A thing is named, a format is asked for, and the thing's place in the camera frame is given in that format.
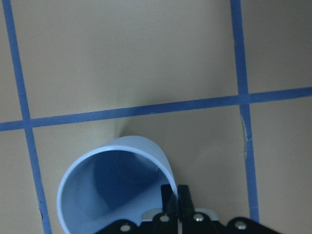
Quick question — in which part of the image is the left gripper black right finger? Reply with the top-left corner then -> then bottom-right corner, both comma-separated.
177,185 -> 195,221

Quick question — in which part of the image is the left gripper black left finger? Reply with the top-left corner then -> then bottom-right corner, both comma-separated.
160,184 -> 178,221

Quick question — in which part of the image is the blue cup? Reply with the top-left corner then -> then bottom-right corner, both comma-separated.
57,136 -> 177,234

